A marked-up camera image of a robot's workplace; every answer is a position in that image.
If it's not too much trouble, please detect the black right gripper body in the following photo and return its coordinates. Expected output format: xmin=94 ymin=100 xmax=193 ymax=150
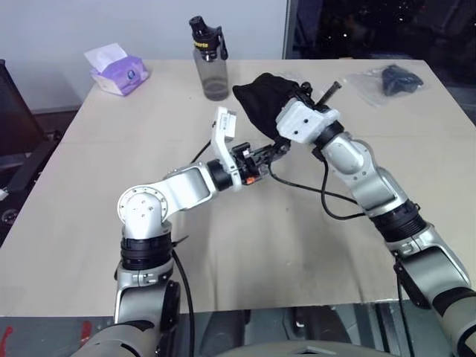
xmin=292 ymin=88 xmax=331 ymax=113

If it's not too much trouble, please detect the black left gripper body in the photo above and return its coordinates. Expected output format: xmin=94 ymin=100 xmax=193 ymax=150
xmin=232 ymin=142 xmax=279 ymax=186

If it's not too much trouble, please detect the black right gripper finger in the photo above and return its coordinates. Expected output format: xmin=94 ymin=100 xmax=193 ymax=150
xmin=316 ymin=81 xmax=342 ymax=106

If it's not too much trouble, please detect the black drawstring pouch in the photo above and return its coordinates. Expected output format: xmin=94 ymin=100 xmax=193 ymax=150
xmin=232 ymin=72 xmax=310 ymax=144

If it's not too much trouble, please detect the clear plastic bag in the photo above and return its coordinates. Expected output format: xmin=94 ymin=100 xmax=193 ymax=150
xmin=341 ymin=64 xmax=433 ymax=109

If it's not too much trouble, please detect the black item in bag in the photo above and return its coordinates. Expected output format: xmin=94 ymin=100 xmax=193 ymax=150
xmin=380 ymin=64 xmax=425 ymax=97

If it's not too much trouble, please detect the grey transparent water bottle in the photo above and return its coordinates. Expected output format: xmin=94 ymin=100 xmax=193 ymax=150
xmin=188 ymin=15 xmax=230 ymax=102

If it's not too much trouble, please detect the purple tissue pack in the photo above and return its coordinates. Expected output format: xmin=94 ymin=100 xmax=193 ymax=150
xmin=83 ymin=42 xmax=150 ymax=97

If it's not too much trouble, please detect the grey robot torso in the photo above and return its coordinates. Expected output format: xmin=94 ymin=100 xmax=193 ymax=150
xmin=219 ymin=336 xmax=387 ymax=357

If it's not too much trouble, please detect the black metal stand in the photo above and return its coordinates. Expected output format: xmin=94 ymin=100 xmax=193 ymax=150
xmin=0 ymin=129 xmax=63 ymax=198

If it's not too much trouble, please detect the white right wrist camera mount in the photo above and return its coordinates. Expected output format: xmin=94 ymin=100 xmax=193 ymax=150
xmin=274 ymin=100 xmax=341 ymax=144

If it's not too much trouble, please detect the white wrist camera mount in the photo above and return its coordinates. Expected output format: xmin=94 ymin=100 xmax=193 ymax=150
xmin=209 ymin=106 xmax=245 ymax=193
xmin=274 ymin=100 xmax=341 ymax=144

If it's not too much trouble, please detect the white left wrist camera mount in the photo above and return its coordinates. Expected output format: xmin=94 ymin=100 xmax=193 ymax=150
xmin=209 ymin=106 xmax=245 ymax=193

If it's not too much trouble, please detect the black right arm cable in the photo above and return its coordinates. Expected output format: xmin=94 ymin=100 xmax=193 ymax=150
xmin=266 ymin=147 xmax=369 ymax=221

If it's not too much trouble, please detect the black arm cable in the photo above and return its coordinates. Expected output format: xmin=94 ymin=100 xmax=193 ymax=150
xmin=266 ymin=147 xmax=369 ymax=221
xmin=170 ymin=236 xmax=197 ymax=357

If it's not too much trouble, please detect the grey window frame post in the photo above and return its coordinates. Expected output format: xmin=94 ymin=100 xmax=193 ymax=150
xmin=281 ymin=0 xmax=295 ymax=60

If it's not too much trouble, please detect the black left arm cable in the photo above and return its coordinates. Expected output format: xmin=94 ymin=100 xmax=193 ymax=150
xmin=170 ymin=236 xmax=197 ymax=357

